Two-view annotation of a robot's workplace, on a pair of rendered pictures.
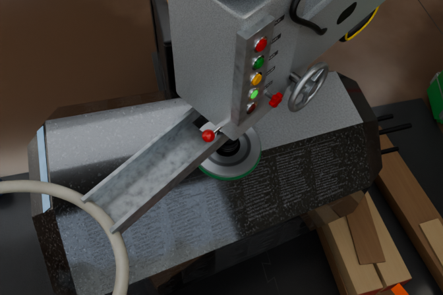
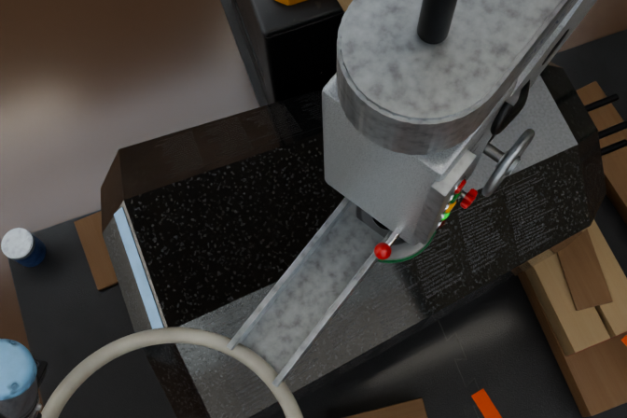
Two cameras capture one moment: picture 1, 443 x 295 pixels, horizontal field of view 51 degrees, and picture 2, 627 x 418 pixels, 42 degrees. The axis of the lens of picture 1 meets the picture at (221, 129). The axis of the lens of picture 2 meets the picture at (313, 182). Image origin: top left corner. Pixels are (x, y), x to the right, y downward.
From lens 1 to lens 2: 58 cm
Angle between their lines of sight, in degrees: 15
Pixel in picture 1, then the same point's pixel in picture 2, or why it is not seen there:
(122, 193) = (275, 327)
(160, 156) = (313, 267)
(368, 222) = (585, 246)
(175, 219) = not seen: hidden behind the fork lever
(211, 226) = (377, 313)
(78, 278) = (213, 405)
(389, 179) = (613, 168)
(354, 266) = (568, 313)
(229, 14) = (420, 165)
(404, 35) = not seen: outside the picture
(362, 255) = (579, 298)
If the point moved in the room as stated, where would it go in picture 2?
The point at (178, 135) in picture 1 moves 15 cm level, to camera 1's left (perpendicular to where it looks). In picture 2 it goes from (333, 232) to (257, 238)
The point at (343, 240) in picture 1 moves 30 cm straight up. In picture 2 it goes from (551, 278) to (580, 255)
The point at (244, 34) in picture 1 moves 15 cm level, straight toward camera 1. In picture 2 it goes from (440, 188) to (448, 293)
